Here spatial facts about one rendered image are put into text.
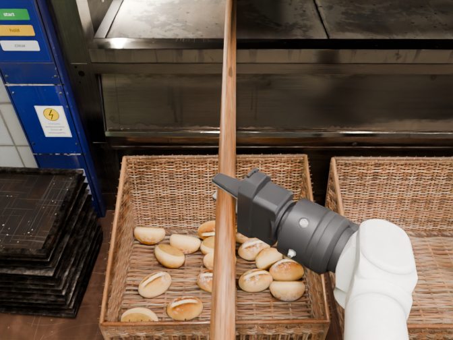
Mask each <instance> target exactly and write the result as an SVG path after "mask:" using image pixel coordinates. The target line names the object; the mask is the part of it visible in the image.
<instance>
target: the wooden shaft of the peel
mask: <svg viewBox="0 0 453 340"><path fill-rule="evenodd" d="M236 23H237V0H226V13H225V27H224V54H223V68H222V95H221V109H220V136H219V150H218V173H223V174H225V175H228V176H231V177H234V178H235V179H236ZM235 215H236V198H234V197H233V196H231V195H230V194H228V193H227V192H225V191H224V190H222V189H220V188H219V187H218V186H217V191H216V218H215V232H214V260H213V273H212V301H211V315H210V340H235Z"/></svg>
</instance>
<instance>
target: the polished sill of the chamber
mask: <svg viewBox="0 0 453 340"><path fill-rule="evenodd" d="M88 50H89V54H90V58H91V62H92V63H223V54H224V38H94V39H93V41H92V43H91V45H90V47H89V48H88ZM236 63H453V39H349V38H236Z"/></svg>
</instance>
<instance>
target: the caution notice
mask: <svg viewBox="0 0 453 340"><path fill-rule="evenodd" d="M34 107H35V109H36V112H37V115H38V118H39V120H40V123H41V126H42V128H43V131H44V134H45V136H46V137H72V136H71V132H70V129H69V126H68V123H67V120H66V116H65V113H64V110H63V107H62V106H34Z"/></svg>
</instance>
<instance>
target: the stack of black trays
mask: <svg viewBox="0 0 453 340"><path fill-rule="evenodd" d="M83 174H84V170H83V169H53V168H33V167H0V312H2V313H13V314H34V315H45V316H66V317H75V315H76V312H77V309H78V306H79V304H80V300H81V298H82V295H83V292H84V290H85V287H86V284H87V282H88V278H89V276H90V273H91V270H92V267H93V264H94V261H95V259H96V255H97V254H98V250H99V247H100V245H101V242H102V239H103V236H104V234H103V231H100V230H101V227H102V226H100V225H98V224H99V221H100V220H97V218H98V216H96V215H97V212H93V211H94V208H95V207H91V206H90V205H91V203H92V200H91V199H92V197H93V195H91V194H88V193H89V191H90V190H88V189H87V187H88V184H89V183H86V182H84V180H85V178H86V176H83Z"/></svg>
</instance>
